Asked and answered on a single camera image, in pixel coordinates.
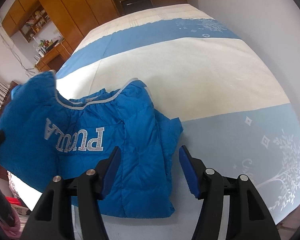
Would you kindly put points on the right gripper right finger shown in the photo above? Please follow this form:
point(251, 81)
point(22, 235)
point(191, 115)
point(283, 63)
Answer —
point(249, 217)

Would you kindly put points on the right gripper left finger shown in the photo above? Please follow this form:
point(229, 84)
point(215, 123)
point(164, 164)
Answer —
point(52, 215)

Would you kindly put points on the blue puffer jacket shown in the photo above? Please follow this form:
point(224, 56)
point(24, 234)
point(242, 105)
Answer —
point(47, 135)

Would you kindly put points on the wooden desk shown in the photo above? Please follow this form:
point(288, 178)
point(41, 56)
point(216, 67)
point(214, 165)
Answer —
point(55, 58)

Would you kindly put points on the blue and white bed sheet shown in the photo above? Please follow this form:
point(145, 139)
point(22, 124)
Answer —
point(235, 115)

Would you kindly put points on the clutter on desk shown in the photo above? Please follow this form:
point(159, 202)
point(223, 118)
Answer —
point(49, 48)

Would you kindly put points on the black television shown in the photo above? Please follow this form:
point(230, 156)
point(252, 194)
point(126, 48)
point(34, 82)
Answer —
point(131, 6)

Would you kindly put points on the wall shelf with items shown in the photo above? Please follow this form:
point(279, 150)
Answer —
point(35, 22)

